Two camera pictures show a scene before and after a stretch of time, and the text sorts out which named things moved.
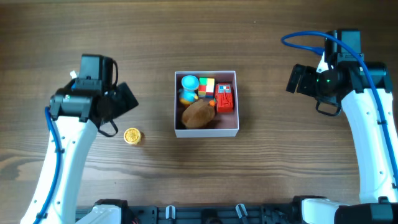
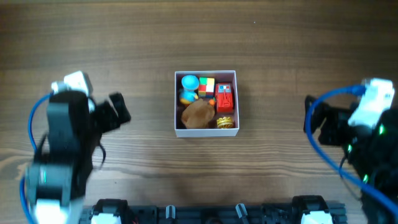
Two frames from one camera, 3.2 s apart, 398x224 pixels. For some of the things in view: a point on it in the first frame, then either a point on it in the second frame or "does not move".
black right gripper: [298, 79] -> [329, 123]
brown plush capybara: [197, 114] does not move
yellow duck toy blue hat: [188, 93] does not move
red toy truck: [224, 98] does not move
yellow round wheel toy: [132, 135] -> [224, 123]
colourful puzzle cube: [206, 88] does not move
